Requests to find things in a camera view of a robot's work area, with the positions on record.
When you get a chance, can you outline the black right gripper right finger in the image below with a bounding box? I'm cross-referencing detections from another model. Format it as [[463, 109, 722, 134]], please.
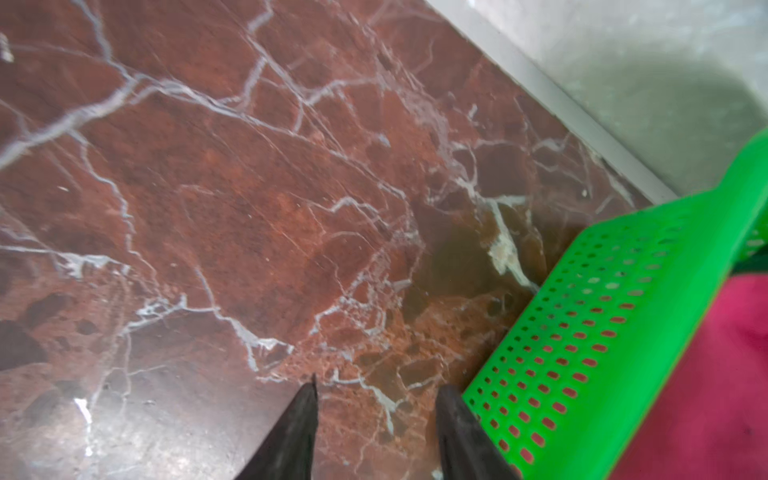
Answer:
[[435, 385, 519, 480]]

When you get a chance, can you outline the magenta t-shirt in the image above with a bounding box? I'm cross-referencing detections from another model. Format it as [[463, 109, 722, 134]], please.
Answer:
[[611, 273, 767, 479]]

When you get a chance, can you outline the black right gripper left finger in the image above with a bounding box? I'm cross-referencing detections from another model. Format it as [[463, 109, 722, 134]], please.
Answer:
[[236, 375, 319, 480]]

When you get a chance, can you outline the green plastic laundry basket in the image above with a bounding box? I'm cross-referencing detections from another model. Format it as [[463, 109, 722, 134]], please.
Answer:
[[463, 133, 767, 479]]

